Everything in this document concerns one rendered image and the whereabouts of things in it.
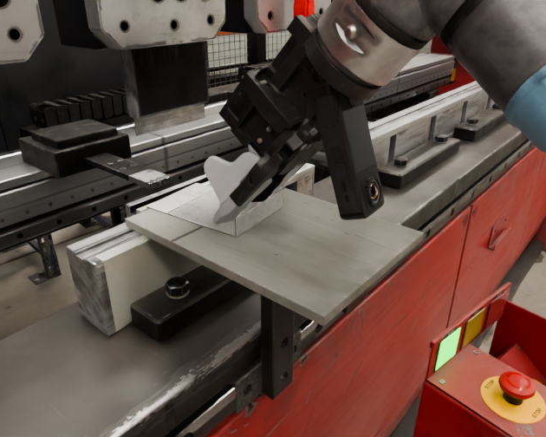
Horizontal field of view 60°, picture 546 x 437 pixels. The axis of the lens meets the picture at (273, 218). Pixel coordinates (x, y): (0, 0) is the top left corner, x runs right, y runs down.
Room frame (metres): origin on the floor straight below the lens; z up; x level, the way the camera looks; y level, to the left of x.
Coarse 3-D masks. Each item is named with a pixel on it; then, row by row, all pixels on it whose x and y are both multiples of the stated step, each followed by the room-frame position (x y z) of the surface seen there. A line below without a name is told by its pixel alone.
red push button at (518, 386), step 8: (504, 376) 0.42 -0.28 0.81; (512, 376) 0.42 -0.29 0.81; (520, 376) 0.42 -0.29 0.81; (504, 384) 0.41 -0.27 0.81; (512, 384) 0.41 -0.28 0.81; (520, 384) 0.41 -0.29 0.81; (528, 384) 0.41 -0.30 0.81; (504, 392) 0.41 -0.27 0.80; (512, 392) 0.40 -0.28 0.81; (520, 392) 0.40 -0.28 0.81; (528, 392) 0.40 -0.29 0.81; (512, 400) 0.41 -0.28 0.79; (520, 400) 0.40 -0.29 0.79
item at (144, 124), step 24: (144, 48) 0.51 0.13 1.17; (168, 48) 0.53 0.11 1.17; (192, 48) 0.56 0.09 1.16; (144, 72) 0.51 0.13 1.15; (168, 72) 0.53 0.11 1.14; (192, 72) 0.56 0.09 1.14; (144, 96) 0.50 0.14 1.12; (168, 96) 0.53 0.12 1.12; (192, 96) 0.55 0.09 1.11; (144, 120) 0.51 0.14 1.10; (168, 120) 0.54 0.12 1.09; (192, 120) 0.56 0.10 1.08
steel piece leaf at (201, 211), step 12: (276, 192) 0.48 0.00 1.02; (192, 204) 0.49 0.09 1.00; (204, 204) 0.49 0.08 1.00; (216, 204) 0.49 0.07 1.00; (252, 204) 0.49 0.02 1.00; (264, 204) 0.46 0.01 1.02; (276, 204) 0.48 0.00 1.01; (180, 216) 0.46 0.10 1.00; (192, 216) 0.46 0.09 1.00; (204, 216) 0.46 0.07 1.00; (240, 216) 0.42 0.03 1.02; (252, 216) 0.44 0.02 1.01; (264, 216) 0.46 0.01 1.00; (216, 228) 0.43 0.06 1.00; (228, 228) 0.43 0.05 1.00; (240, 228) 0.42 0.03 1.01
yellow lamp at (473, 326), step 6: (480, 312) 0.51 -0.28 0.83; (474, 318) 0.50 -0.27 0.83; (480, 318) 0.52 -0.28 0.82; (468, 324) 0.50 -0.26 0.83; (474, 324) 0.51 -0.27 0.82; (480, 324) 0.52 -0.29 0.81; (468, 330) 0.50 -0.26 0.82; (474, 330) 0.51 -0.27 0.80; (468, 336) 0.50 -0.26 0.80; (474, 336) 0.51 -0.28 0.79; (468, 342) 0.50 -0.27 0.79; (462, 348) 0.49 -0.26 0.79
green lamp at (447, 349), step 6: (456, 330) 0.48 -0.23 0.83; (450, 336) 0.47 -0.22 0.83; (456, 336) 0.48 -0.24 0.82; (444, 342) 0.46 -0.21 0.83; (450, 342) 0.47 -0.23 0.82; (456, 342) 0.48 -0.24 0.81; (444, 348) 0.46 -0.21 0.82; (450, 348) 0.47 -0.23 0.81; (456, 348) 0.48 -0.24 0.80; (444, 354) 0.46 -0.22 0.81; (450, 354) 0.47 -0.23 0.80; (438, 360) 0.45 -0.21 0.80; (444, 360) 0.46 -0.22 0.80; (438, 366) 0.46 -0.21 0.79
